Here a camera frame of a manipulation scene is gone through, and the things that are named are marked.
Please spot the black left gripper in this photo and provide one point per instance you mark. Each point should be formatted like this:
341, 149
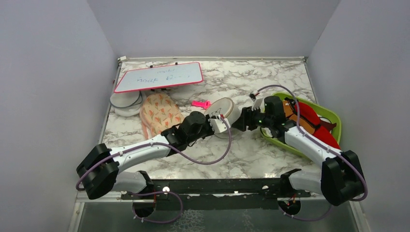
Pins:
211, 130

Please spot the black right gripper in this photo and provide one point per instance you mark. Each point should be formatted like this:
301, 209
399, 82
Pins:
246, 119

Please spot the white mesh laundry bag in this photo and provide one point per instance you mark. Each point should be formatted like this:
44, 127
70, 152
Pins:
226, 107

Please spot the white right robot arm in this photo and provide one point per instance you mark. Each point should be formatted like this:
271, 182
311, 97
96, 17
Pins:
340, 178

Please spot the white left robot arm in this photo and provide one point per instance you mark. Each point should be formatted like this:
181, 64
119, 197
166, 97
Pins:
98, 171

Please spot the orange bra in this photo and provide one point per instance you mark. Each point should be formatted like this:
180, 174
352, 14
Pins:
296, 120

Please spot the floral fabric laundry bag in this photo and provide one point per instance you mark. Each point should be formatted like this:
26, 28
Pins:
158, 113

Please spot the red bra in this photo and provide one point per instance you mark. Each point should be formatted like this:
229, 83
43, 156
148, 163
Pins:
323, 133

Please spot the pink plastic clip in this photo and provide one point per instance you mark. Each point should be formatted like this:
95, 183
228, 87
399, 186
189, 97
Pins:
202, 104

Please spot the pink framed whiteboard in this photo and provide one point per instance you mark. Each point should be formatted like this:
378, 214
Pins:
160, 77

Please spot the green plastic tray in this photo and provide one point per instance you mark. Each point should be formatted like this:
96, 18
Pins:
323, 113

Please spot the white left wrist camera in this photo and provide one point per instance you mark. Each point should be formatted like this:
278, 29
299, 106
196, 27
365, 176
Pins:
219, 125

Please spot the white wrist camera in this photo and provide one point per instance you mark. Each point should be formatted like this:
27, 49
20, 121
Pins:
219, 125
256, 102

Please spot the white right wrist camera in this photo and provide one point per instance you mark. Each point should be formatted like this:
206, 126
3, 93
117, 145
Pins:
256, 102

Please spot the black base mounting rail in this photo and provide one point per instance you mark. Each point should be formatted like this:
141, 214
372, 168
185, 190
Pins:
212, 194

